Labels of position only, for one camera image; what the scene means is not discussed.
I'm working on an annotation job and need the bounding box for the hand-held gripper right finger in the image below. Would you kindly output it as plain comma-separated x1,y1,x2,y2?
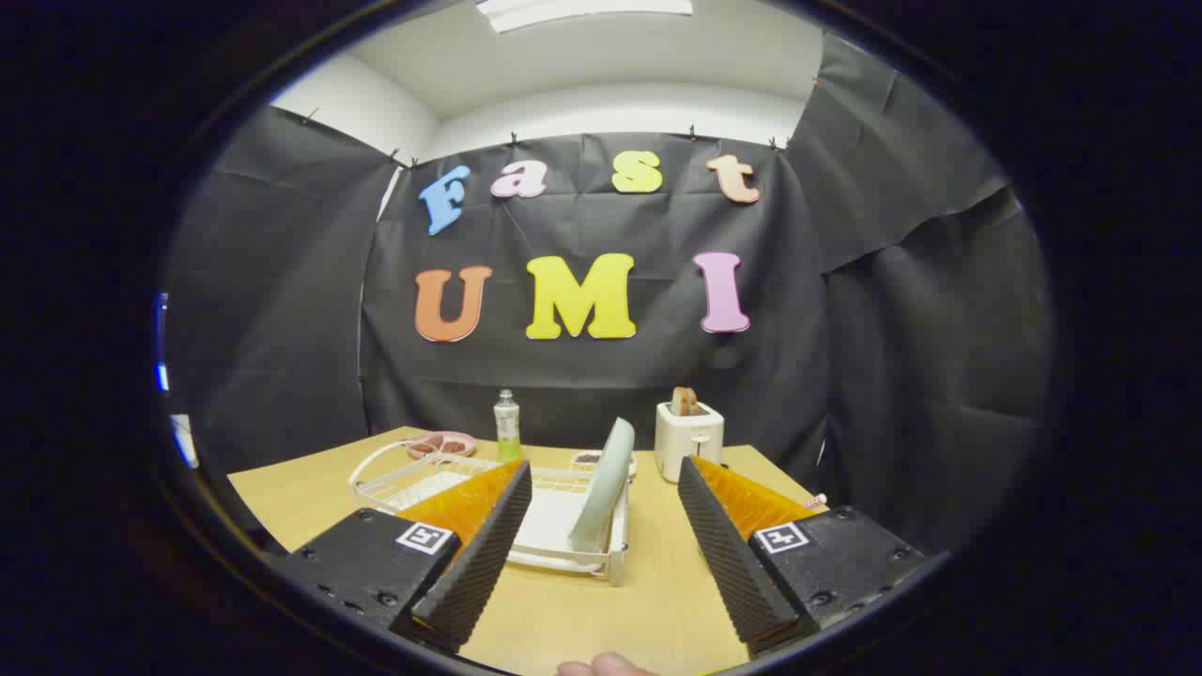
677,456,926,658

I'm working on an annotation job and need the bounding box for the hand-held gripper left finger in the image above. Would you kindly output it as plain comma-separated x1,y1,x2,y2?
282,460,533,655

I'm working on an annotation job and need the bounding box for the white dish rack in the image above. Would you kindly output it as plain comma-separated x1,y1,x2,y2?
347,438,632,588

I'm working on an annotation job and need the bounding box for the pale green plate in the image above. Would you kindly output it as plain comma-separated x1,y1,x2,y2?
568,417,637,553

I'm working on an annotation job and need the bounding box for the pink divided plate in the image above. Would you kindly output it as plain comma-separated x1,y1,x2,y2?
406,431,477,460

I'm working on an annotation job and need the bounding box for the white toaster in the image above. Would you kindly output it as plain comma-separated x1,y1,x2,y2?
655,402,725,484

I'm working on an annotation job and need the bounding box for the clear bottle green liquid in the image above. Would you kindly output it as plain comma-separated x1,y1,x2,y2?
494,389,523,463

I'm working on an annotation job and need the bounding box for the white tray with beans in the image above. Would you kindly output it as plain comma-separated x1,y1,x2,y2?
570,451,638,475

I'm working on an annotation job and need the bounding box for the ceiling light panel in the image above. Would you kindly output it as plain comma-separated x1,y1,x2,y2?
475,0,694,34

